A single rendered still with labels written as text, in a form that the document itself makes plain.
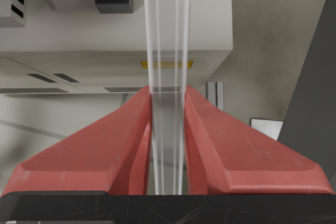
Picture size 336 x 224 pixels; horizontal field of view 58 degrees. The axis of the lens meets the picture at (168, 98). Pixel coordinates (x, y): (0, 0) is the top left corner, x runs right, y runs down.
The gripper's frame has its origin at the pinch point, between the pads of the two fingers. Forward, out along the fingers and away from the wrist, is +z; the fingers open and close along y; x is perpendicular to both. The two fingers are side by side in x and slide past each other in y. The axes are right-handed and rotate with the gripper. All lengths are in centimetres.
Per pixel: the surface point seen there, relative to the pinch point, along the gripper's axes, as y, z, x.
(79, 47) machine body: 13.2, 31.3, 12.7
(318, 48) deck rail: -7.9, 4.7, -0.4
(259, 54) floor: -33, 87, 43
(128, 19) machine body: 5.9, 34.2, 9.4
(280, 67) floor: -40, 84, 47
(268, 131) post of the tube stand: -35, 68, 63
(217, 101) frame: -12, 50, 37
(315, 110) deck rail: -8.0, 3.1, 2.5
